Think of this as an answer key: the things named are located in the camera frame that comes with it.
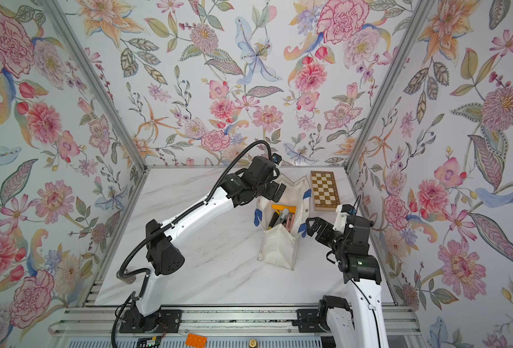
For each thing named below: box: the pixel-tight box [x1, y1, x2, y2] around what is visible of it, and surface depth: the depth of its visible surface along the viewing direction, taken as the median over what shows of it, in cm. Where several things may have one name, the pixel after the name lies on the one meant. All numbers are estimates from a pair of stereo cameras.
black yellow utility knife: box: [268, 210, 281, 230], surface depth 101 cm
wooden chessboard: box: [310, 170, 341, 212], surface depth 109 cm
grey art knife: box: [273, 208, 290, 227], surface depth 99 cm
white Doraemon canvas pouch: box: [256, 174, 311, 271], surface depth 81 cm
